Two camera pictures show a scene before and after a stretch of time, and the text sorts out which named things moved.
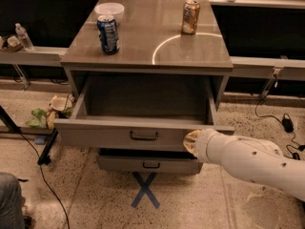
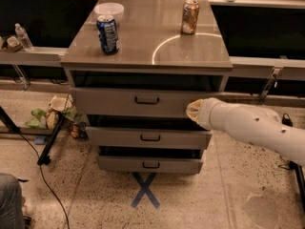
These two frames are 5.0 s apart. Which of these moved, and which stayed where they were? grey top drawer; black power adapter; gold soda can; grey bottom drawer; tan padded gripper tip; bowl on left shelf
Moved: tan padded gripper tip; grey top drawer
Stayed: grey bottom drawer; gold soda can; black power adapter; bowl on left shelf
